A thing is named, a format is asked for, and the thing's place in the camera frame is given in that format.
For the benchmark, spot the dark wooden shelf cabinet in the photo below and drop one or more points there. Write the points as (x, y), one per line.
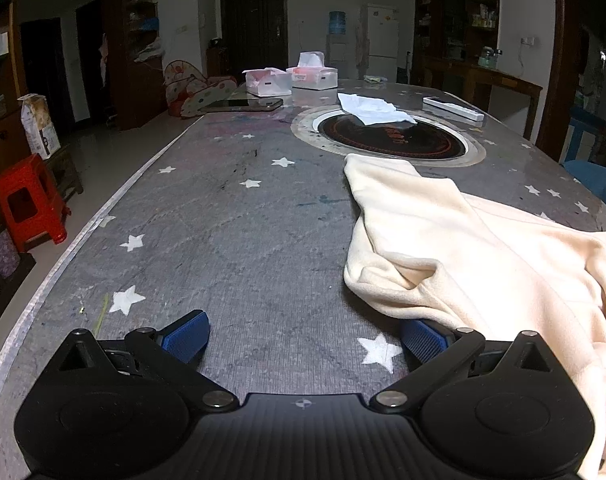
(138, 60)

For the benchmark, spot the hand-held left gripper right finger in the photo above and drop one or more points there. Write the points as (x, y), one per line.
(425, 340)

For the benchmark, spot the dark wooden door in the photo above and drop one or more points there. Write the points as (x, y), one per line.
(254, 25)

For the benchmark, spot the red plastic stool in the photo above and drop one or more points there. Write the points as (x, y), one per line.
(28, 200)

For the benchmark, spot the wooden side desk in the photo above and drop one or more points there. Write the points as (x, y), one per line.
(483, 80)

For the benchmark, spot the dark wooden display cabinet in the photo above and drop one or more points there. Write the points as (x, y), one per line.
(458, 15)

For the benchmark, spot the blue sofa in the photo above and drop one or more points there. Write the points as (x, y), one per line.
(598, 180)

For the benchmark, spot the floral folded mesh cover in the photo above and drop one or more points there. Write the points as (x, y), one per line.
(193, 87)

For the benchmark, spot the tall wooden bookshelf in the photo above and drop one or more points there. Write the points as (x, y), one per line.
(0, 85)

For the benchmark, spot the printed paper sack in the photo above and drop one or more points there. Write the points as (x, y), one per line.
(40, 125)

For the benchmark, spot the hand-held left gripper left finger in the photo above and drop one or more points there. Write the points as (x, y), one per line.
(185, 336)

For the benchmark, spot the white refrigerator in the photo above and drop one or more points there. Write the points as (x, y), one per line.
(380, 40)

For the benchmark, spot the black smartphone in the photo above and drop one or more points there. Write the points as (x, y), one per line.
(243, 104)

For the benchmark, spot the cream fleece garment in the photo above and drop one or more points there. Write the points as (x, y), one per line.
(473, 255)

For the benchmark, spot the blue stool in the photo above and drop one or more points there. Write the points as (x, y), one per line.
(585, 132)

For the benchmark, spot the dark wooden door frame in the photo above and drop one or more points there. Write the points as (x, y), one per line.
(565, 60)

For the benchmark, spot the white power strip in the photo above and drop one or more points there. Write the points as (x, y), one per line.
(453, 109)

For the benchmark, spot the water dispenser with blue bottle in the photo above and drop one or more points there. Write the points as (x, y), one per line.
(337, 35)

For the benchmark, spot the low wooden bench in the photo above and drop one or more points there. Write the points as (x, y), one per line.
(65, 165)

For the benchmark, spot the round built-in hot pot cooker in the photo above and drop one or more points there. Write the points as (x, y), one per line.
(408, 142)

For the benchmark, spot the crumpled white tissue paper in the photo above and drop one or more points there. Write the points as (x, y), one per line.
(373, 108)

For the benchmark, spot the white wall switch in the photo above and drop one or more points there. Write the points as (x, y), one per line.
(528, 40)

